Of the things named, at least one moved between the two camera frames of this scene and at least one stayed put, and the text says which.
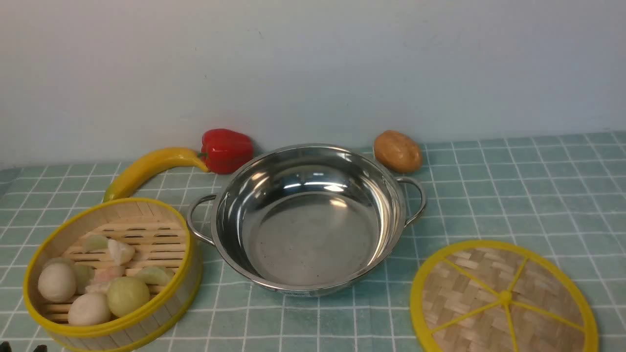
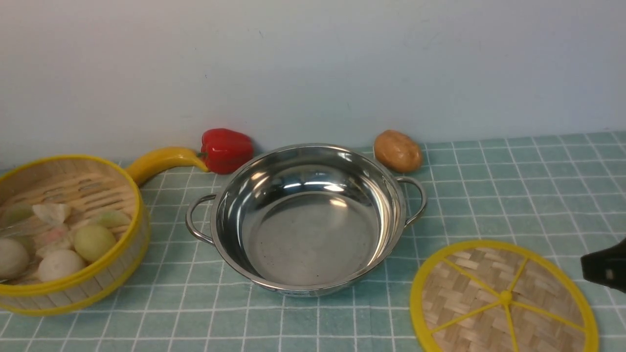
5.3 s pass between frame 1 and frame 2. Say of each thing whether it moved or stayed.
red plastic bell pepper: stayed
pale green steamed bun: moved
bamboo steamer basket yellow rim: moved
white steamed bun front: moved
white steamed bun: moved
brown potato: stayed
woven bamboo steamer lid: stayed
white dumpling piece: moved
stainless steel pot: stayed
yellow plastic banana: stayed
